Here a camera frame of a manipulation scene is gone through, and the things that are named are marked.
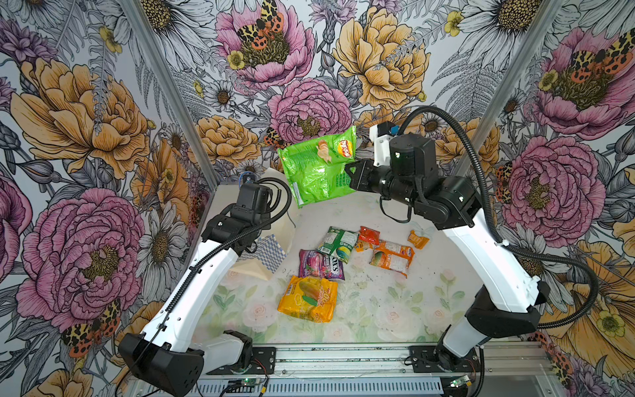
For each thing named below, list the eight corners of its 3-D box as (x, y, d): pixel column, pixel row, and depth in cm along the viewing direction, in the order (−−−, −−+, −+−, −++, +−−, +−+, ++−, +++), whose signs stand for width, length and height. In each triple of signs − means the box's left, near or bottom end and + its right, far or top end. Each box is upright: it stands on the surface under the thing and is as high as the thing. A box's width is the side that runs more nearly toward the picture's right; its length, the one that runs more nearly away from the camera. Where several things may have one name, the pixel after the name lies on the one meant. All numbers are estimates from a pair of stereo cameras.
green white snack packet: (317, 250, 99) (317, 246, 97) (330, 227, 107) (330, 222, 104) (347, 263, 96) (347, 259, 93) (358, 238, 103) (359, 233, 101)
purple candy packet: (297, 279, 92) (297, 276, 90) (299, 252, 99) (299, 249, 97) (344, 279, 92) (344, 276, 90) (342, 252, 99) (343, 249, 97)
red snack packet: (354, 239, 103) (355, 234, 100) (360, 229, 106) (361, 224, 103) (375, 248, 100) (377, 243, 97) (380, 238, 104) (382, 233, 101)
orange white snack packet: (368, 264, 96) (369, 260, 94) (375, 241, 103) (376, 236, 100) (408, 277, 93) (410, 273, 90) (412, 252, 99) (414, 248, 97)
